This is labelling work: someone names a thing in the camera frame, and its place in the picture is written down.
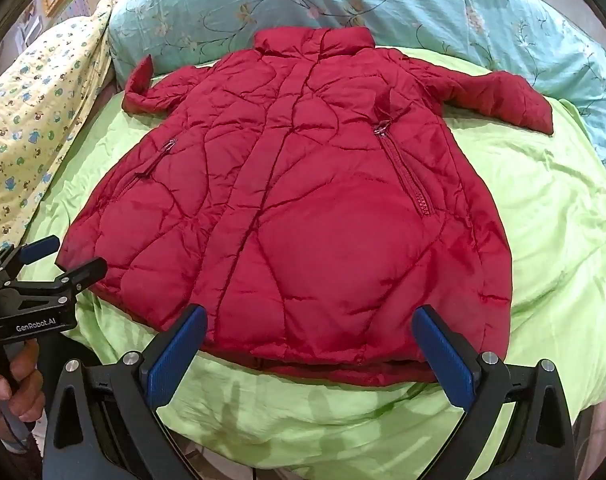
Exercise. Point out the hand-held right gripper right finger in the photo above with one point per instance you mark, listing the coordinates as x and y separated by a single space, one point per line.
445 360

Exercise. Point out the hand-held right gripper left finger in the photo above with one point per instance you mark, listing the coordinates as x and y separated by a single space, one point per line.
178 357

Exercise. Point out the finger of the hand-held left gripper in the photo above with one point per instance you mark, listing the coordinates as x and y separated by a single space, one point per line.
38 251
83 269

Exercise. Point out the red puffer jacket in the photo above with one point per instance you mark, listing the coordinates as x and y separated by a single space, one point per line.
308 185

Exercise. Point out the person's left hand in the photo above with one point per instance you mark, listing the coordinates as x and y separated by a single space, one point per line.
30 390

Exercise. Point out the yellow printed pillow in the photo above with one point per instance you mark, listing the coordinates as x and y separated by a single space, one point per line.
38 110

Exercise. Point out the light green bed sheet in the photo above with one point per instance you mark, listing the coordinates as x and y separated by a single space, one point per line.
533 235

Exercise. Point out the teal floral quilt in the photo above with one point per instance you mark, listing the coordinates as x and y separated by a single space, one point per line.
408 5

